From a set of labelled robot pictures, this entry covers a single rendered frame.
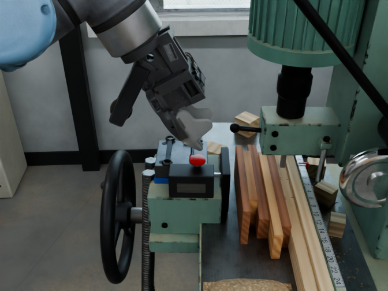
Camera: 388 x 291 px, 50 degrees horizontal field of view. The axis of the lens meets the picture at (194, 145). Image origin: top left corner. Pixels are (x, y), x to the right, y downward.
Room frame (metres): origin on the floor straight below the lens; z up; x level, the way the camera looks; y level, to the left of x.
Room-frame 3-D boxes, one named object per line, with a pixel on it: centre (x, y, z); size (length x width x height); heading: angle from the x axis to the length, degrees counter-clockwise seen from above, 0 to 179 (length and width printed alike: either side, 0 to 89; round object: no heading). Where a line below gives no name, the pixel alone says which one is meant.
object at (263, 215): (0.64, -0.12, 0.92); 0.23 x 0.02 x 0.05; 179
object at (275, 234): (0.60, -0.14, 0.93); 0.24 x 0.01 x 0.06; 179
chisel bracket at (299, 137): (0.67, -0.20, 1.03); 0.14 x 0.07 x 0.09; 89
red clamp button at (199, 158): (0.60, -0.01, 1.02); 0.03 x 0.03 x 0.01
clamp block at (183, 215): (0.64, 0.02, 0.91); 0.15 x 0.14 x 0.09; 179
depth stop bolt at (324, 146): (0.63, -0.24, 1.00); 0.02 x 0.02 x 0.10; 89
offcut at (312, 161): (0.84, -0.31, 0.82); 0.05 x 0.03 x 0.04; 77
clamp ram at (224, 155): (0.64, -0.03, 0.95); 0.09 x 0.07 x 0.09; 179
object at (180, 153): (0.63, 0.02, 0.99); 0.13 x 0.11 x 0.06; 179
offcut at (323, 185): (0.74, -0.30, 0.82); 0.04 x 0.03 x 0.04; 46
